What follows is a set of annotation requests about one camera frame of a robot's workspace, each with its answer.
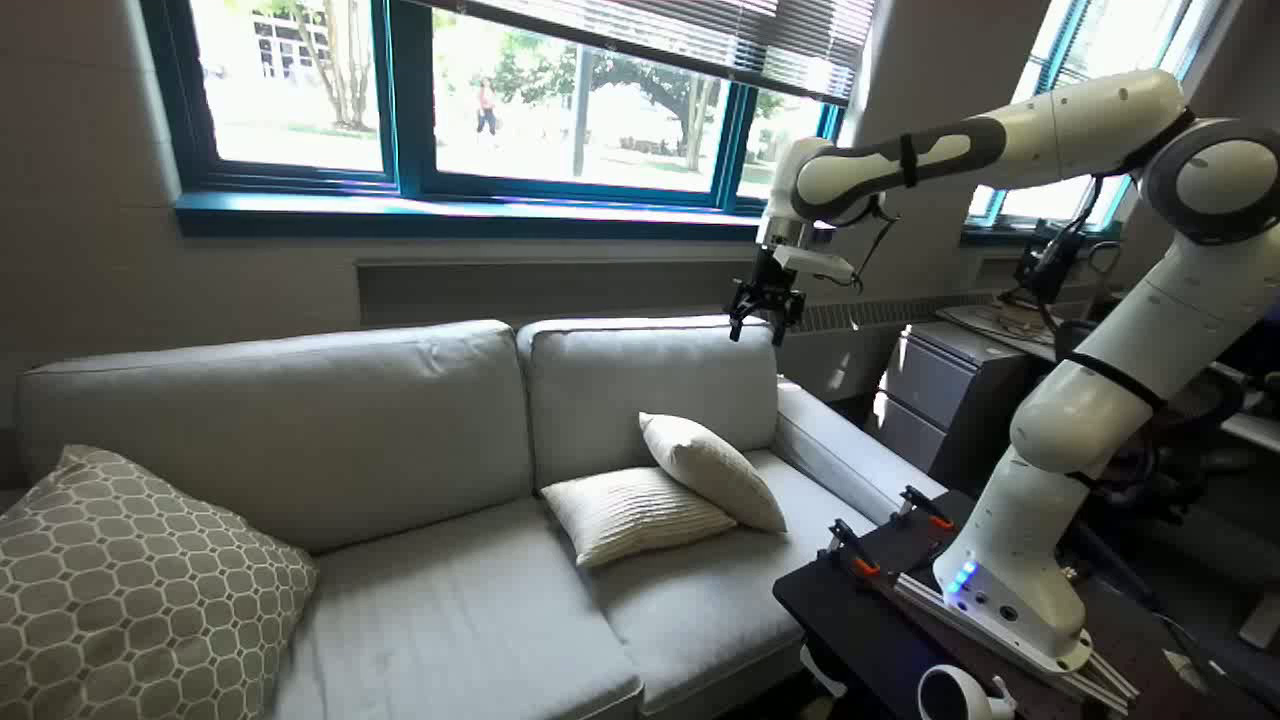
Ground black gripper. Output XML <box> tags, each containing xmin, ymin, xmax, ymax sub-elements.
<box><xmin>727</xmin><ymin>251</ymin><xmax>803</xmax><ymax>346</ymax></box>

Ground cream striped pillow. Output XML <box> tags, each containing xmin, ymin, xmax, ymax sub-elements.
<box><xmin>541</xmin><ymin>467</ymin><xmax>734</xmax><ymax>574</ymax></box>
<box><xmin>635</xmin><ymin>413</ymin><xmax>784</xmax><ymax>533</ymax></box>

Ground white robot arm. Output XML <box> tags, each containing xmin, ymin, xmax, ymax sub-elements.
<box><xmin>730</xmin><ymin>67</ymin><xmax>1280</xmax><ymax>672</ymax></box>

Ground grey filing cabinet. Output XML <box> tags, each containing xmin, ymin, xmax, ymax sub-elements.
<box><xmin>869</xmin><ymin>321</ymin><xmax>1032</xmax><ymax>493</ymax></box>

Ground orange black clamp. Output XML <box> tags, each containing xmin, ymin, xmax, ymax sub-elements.
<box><xmin>899</xmin><ymin>486</ymin><xmax>957</xmax><ymax>533</ymax></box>
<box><xmin>826</xmin><ymin>519</ymin><xmax>879</xmax><ymax>582</ymax></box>

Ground window blinds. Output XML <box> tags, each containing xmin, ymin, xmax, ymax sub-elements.
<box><xmin>422</xmin><ymin>0</ymin><xmax>882</xmax><ymax>99</ymax></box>

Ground black robot table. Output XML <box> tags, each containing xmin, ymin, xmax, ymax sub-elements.
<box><xmin>771</xmin><ymin>493</ymin><xmax>1277</xmax><ymax>720</ymax></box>

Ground light grey sofa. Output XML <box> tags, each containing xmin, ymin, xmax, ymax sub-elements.
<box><xmin>18</xmin><ymin>317</ymin><xmax>923</xmax><ymax>720</ymax></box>

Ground teal framed side window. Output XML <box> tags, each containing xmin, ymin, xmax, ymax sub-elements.
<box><xmin>967</xmin><ymin>0</ymin><xmax>1228</xmax><ymax>236</ymax></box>

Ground white VR controller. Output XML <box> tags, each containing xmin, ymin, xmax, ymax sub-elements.
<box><xmin>914</xmin><ymin>664</ymin><xmax>1014</xmax><ymax>720</ymax></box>

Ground teal framed main window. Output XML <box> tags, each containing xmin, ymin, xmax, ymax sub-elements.
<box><xmin>141</xmin><ymin>0</ymin><xmax>854</xmax><ymax>240</ymax></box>

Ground patterned beige pillow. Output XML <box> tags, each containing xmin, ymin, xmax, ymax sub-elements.
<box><xmin>0</xmin><ymin>443</ymin><xmax>321</xmax><ymax>720</ymax></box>

